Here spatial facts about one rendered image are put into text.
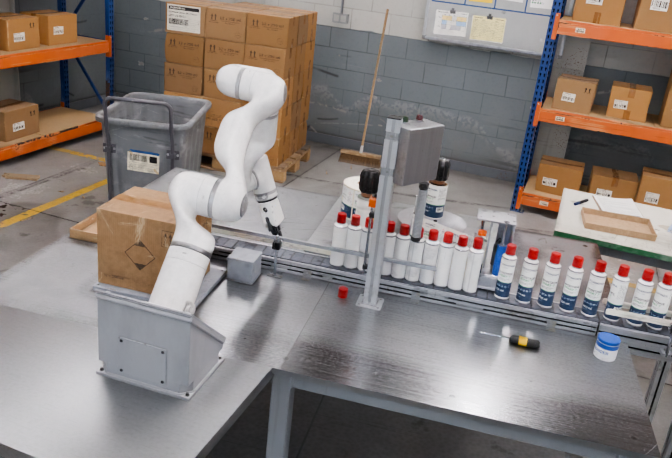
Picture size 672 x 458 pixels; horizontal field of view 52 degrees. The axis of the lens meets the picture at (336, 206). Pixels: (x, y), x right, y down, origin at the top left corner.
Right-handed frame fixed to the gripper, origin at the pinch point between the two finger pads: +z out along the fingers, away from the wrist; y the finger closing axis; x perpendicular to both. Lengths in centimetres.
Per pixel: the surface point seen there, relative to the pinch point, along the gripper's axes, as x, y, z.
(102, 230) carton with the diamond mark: 40, -43, -25
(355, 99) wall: 73, 456, 18
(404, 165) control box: -57, -18, -23
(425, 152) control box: -63, -11, -25
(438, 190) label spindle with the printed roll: -54, 56, 9
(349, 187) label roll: -18.3, 46.3, -1.9
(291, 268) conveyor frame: -4.2, -5.4, 11.2
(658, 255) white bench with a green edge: -142, 94, 68
